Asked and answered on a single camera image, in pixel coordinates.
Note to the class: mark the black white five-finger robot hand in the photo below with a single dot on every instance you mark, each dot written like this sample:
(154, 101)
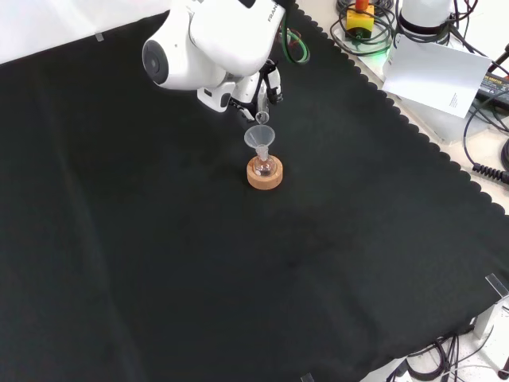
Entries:
(248, 93)

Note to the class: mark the clear glass graduated cylinder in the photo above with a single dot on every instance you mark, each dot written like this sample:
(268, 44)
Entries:
(262, 107)

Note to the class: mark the clear round-bottom flask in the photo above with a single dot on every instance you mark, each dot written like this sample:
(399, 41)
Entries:
(264, 167)

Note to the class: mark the clear plastic funnel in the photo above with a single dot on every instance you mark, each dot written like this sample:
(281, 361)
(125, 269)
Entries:
(258, 137)

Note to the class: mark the yellow stop button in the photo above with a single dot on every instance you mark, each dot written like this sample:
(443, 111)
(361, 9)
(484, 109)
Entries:
(360, 22)

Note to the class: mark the black cloth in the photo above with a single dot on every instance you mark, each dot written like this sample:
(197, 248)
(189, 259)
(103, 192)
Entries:
(199, 258)

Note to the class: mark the pale board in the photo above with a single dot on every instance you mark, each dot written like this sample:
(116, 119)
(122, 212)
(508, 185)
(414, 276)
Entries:
(433, 75)

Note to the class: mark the white box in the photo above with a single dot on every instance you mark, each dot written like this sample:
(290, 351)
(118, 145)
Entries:
(441, 125)

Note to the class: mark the black power adapter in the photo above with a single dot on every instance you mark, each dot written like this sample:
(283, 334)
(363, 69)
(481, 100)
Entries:
(493, 89)

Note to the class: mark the white metal bracket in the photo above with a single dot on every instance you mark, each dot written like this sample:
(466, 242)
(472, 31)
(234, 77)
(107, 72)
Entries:
(493, 330)

